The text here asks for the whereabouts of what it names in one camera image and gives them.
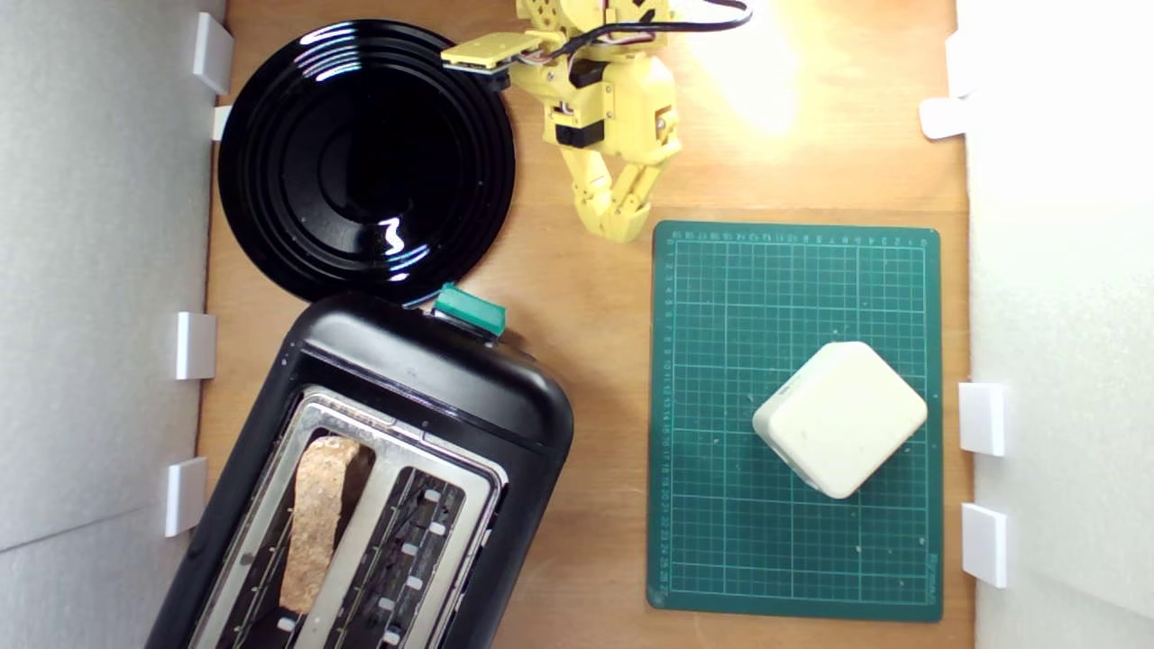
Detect green toaster lever knob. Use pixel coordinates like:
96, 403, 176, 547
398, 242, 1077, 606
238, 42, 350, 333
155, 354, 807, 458
432, 282, 508, 340

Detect green cutting mat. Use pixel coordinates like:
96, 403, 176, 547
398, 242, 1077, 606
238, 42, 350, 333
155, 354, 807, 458
646, 220, 945, 623

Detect black round plate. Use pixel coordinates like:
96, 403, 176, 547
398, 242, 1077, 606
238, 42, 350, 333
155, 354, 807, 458
217, 19, 517, 305

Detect black two-slot toaster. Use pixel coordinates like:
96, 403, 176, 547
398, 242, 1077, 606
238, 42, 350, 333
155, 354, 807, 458
144, 290, 575, 649

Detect brown bread slice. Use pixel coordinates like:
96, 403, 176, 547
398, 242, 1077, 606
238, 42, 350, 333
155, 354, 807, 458
278, 435, 363, 616

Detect white square block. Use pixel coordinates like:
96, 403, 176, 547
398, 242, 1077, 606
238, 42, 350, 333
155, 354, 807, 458
751, 340, 930, 501

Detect yellow wrist camera box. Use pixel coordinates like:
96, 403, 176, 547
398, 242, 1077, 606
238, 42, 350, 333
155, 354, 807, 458
440, 32, 542, 91

